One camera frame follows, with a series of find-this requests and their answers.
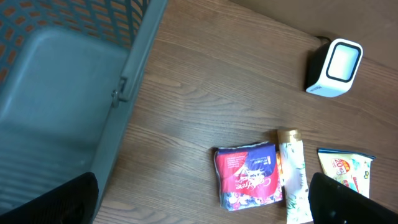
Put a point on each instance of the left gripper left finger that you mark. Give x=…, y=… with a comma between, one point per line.
x=74, y=202

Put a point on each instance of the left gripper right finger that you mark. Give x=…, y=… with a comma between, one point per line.
x=334, y=203

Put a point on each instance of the white bottle gold cap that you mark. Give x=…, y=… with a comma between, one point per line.
x=294, y=176

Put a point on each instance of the yellow wipes package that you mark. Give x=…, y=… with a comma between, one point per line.
x=349, y=168

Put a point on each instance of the purple red pad package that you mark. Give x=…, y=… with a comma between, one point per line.
x=248, y=176

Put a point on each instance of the small orange packet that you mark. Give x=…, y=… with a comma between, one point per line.
x=279, y=167

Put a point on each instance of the white barcode scanner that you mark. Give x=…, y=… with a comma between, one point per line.
x=332, y=68

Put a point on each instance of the dark grey plastic basket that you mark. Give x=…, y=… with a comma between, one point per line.
x=71, y=71

